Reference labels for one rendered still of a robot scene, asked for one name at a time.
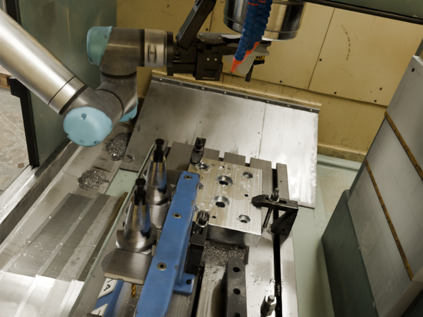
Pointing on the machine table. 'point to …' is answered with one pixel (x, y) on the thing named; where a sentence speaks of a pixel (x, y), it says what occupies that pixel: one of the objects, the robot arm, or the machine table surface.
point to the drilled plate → (243, 236)
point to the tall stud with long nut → (267, 305)
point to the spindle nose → (233, 10)
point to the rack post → (184, 285)
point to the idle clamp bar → (236, 299)
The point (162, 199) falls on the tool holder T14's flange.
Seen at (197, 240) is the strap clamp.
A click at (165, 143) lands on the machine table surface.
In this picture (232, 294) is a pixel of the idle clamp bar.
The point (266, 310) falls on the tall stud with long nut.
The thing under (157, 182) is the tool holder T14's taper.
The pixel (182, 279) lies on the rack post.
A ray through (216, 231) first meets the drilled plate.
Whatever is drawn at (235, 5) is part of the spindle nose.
